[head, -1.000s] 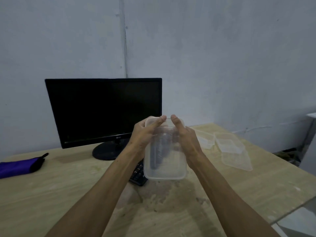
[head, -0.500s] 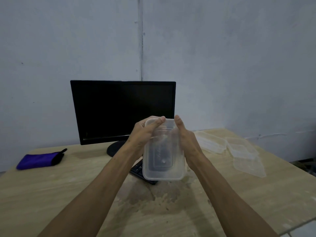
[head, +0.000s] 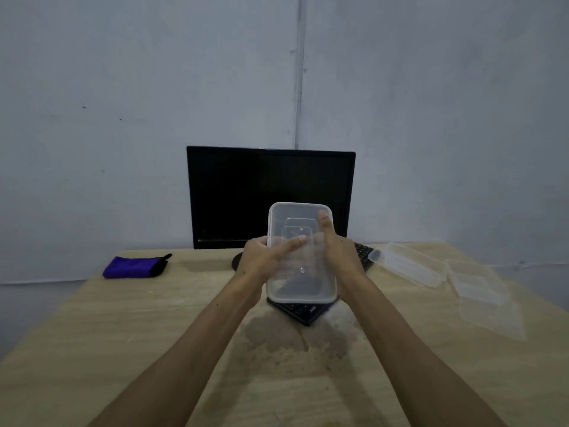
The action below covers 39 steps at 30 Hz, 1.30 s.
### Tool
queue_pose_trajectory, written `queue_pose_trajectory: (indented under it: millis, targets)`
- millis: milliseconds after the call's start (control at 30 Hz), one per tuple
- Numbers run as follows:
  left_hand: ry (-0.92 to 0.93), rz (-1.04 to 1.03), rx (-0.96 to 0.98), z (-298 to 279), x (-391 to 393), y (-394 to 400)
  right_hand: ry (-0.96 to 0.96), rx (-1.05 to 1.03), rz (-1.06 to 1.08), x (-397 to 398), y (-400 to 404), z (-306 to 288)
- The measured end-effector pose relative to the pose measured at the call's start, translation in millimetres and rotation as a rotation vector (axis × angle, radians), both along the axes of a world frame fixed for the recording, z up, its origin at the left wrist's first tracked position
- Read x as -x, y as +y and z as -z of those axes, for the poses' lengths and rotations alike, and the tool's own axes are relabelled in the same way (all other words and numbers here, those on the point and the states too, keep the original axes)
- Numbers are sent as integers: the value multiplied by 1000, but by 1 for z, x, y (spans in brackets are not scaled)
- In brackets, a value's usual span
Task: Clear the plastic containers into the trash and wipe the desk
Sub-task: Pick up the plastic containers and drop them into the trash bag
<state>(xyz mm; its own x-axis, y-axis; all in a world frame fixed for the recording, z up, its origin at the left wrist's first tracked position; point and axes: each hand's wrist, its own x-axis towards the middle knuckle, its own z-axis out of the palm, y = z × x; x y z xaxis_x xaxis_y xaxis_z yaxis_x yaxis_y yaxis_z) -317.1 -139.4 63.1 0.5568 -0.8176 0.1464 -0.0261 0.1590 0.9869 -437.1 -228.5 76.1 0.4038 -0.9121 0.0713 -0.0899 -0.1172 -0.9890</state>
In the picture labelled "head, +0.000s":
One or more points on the black computer monitor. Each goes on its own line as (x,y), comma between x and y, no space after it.
(231,195)

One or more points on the light wooden table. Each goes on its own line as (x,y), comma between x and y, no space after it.
(111,333)

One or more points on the purple grey cleaning cloth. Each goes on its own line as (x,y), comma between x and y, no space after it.
(129,267)

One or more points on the person's right hand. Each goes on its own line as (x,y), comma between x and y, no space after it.
(346,262)

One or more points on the person's right forearm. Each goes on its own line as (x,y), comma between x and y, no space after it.
(413,364)

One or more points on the person's left hand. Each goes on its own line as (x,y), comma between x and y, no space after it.
(253,262)

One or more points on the black keyboard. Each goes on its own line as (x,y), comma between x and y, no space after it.
(306,313)

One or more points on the person's left forearm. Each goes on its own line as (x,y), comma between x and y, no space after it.
(178,364)

